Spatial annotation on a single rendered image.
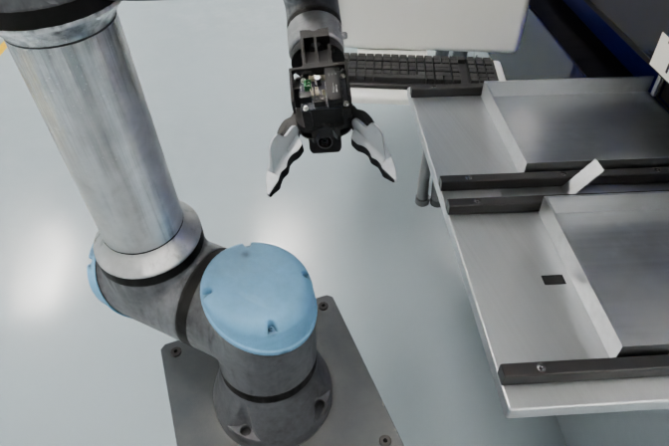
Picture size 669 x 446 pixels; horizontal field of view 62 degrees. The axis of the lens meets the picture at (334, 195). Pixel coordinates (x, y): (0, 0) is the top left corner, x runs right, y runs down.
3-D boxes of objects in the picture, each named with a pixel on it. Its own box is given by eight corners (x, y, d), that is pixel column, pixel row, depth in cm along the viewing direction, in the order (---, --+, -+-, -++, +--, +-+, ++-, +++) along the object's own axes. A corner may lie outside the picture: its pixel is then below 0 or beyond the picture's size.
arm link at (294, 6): (274, -45, 78) (289, 2, 85) (278, 11, 73) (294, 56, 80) (330, -57, 77) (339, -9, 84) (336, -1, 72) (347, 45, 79)
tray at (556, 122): (646, 91, 112) (653, 76, 110) (722, 171, 93) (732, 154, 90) (481, 97, 111) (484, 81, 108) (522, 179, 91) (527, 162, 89)
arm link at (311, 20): (291, 54, 79) (347, 47, 79) (293, 79, 77) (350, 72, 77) (283, 14, 73) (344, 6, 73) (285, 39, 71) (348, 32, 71)
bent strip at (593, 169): (584, 187, 90) (596, 158, 86) (592, 199, 88) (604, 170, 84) (499, 191, 89) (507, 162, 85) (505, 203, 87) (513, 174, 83)
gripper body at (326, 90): (288, 107, 64) (283, 30, 70) (298, 148, 71) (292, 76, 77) (354, 100, 64) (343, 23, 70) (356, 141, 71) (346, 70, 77)
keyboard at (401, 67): (492, 64, 136) (494, 55, 135) (501, 94, 126) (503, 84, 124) (330, 58, 139) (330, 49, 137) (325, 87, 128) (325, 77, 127)
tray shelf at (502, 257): (631, 87, 117) (634, 79, 116) (909, 393, 65) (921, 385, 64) (406, 94, 115) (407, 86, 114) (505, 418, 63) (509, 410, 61)
